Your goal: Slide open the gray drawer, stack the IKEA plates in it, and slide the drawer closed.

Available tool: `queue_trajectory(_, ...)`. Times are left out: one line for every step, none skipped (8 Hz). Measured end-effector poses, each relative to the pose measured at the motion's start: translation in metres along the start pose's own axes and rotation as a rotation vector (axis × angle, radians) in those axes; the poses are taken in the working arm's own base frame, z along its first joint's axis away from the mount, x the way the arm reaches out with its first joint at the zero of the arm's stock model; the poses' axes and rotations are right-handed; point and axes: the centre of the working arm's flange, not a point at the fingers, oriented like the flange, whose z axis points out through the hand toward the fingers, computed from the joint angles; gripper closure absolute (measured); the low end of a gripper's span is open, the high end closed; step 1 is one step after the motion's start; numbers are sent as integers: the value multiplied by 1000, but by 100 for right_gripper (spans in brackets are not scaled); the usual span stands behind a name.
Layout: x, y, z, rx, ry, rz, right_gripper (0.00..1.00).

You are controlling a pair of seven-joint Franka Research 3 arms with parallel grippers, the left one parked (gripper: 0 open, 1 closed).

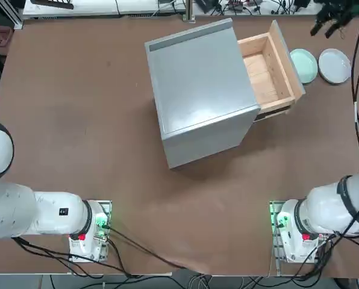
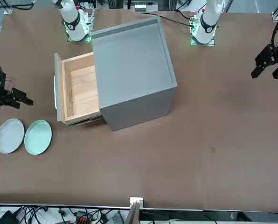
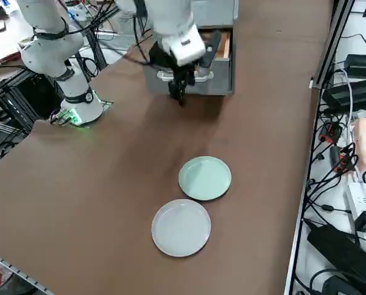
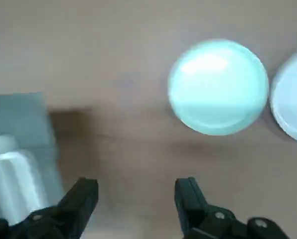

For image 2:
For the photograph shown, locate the pale white plate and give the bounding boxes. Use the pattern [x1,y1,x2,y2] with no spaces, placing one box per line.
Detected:
[0,118,26,154]

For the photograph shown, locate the mint green plate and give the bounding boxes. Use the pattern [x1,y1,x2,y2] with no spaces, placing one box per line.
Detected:
[24,119,53,156]

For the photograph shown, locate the gray drawer with white handle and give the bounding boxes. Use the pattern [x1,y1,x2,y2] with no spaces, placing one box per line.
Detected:
[52,51,103,128]

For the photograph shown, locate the gray steel cabinet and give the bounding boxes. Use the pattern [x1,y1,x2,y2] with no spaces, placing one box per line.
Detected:
[90,15,179,132]

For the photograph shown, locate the black box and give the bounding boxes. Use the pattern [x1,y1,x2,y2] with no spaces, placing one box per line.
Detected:
[0,210,16,224]

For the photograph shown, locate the small gray box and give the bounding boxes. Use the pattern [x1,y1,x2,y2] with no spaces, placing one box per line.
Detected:
[134,2,147,12]

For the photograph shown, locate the red and black plug block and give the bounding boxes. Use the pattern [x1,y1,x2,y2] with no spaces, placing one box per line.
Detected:
[74,210,95,224]

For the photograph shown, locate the black cable of left arm base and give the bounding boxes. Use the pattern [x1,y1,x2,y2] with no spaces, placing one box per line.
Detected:
[153,13,194,28]

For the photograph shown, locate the white post base bracket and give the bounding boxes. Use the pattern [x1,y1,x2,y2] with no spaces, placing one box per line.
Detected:
[129,197,144,208]

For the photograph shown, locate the vertical mounting post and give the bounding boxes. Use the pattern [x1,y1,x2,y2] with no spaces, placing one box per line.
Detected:
[126,202,140,224]

